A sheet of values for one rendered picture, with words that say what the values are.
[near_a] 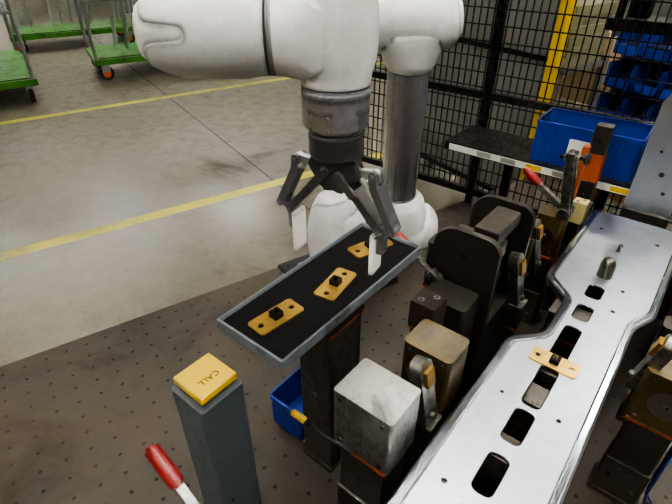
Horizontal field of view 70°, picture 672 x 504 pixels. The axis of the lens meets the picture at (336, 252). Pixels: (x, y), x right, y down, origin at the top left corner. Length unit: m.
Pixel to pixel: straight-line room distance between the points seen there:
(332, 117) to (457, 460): 0.52
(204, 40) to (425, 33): 0.64
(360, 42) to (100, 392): 1.06
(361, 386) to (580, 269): 0.69
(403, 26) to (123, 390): 1.08
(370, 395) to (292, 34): 0.47
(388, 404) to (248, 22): 0.51
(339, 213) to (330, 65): 0.85
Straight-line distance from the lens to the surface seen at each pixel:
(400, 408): 0.69
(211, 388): 0.66
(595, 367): 0.99
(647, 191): 1.57
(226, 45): 0.60
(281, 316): 0.73
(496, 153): 1.72
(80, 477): 1.23
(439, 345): 0.82
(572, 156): 1.27
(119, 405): 1.32
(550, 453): 0.84
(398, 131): 1.26
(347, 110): 0.61
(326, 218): 1.41
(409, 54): 1.16
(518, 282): 1.06
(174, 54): 0.62
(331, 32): 0.58
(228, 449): 0.75
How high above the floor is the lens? 1.65
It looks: 34 degrees down
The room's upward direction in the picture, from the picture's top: straight up
